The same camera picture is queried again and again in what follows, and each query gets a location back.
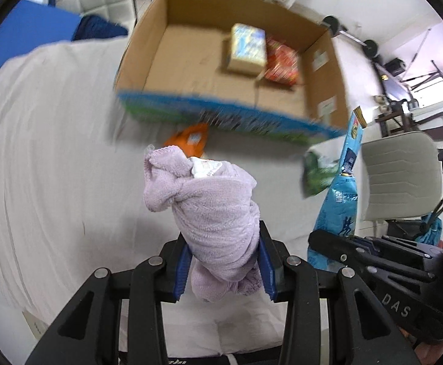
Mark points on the blue mat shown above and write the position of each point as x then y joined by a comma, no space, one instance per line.
31,32

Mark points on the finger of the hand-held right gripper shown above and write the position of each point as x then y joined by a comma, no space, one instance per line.
343,253
396,244

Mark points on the dark blue cloth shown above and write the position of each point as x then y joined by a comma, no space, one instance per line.
98,27

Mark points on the white bed sheet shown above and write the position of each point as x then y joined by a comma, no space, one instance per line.
54,167

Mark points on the green snack bag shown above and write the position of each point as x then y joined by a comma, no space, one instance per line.
316,171

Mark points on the red snack packet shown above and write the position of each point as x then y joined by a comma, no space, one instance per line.
282,62

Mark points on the dark wooden desk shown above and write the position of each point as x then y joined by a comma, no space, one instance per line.
415,116

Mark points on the yellow and blue packet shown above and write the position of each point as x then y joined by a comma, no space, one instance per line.
246,47

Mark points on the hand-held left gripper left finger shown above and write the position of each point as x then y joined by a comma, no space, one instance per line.
181,273

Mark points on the cardboard box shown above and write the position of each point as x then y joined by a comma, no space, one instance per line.
221,68

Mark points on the beige plastic chair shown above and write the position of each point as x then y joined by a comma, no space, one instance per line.
400,175

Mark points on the white paper tag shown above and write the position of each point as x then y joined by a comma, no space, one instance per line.
35,325

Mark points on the orange snack packet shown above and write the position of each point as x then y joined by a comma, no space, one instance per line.
191,140

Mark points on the blue plastic bag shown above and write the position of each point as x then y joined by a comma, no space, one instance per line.
430,228

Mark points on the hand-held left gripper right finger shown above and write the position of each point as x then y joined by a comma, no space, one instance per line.
268,275

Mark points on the lavender fleece towel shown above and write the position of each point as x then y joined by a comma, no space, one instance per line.
214,228

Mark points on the blue snack bag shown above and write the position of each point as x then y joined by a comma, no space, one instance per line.
339,205

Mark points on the black barbell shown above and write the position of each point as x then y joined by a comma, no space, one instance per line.
352,38

